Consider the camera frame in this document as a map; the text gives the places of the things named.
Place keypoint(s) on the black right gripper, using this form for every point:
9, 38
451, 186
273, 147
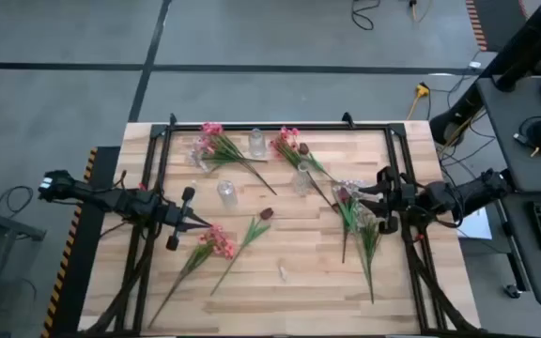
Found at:
399, 197

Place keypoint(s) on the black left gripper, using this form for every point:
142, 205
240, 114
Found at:
179, 218

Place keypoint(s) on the pink artificial flower bunch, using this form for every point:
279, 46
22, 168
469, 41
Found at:
289, 150
214, 241
226, 150

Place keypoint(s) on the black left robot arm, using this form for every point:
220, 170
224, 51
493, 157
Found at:
111, 199

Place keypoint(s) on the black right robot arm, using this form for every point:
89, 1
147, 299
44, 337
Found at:
468, 192

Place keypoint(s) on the diamond-cut cylindrical glass vase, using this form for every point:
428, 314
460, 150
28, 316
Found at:
227, 194

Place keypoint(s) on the conical glass vase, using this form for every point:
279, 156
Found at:
301, 180

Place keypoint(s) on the ribbed glass bottle vase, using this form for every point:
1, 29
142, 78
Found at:
257, 142

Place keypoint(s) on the small fallen white petal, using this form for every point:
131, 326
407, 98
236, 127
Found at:
282, 273

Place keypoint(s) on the white paper sheet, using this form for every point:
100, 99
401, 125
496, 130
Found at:
477, 227

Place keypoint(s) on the grey desk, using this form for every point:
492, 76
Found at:
524, 263
510, 108

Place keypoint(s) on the black caster wheel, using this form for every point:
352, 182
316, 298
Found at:
513, 291

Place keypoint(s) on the white power adapter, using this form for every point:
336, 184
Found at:
475, 65

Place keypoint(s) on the black pole on desk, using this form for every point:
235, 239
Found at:
519, 75

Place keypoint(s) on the black tower fan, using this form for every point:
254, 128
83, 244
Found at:
524, 42

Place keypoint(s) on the dark floor mat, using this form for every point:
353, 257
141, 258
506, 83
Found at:
500, 19

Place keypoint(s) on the black metal table frame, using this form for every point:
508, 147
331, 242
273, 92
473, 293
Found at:
186, 127

